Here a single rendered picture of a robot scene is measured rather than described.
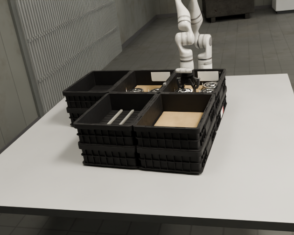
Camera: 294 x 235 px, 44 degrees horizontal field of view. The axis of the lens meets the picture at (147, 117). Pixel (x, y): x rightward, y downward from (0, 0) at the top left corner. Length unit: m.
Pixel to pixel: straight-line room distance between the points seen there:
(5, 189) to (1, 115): 1.99
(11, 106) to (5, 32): 0.73
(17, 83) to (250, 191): 2.96
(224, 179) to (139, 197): 0.37
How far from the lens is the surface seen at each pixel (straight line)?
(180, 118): 1.86
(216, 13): 8.61
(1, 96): 3.79
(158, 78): 2.34
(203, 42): 2.41
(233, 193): 1.53
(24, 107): 4.08
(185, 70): 2.00
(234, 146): 1.85
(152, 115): 1.81
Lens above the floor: 1.61
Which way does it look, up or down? 24 degrees down
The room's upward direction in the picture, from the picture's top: 8 degrees counter-clockwise
